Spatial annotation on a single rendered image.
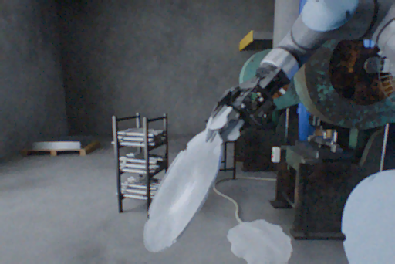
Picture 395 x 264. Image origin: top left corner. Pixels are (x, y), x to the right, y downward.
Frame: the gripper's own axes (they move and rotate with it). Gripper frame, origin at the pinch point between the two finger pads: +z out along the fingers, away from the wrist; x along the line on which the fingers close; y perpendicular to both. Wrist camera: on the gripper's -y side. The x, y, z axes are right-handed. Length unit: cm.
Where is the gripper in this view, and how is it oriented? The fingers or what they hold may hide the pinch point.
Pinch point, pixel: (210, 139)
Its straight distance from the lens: 54.4
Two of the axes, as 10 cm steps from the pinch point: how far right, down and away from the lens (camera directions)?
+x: 6.7, 6.5, 3.5
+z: -6.7, 7.4, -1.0
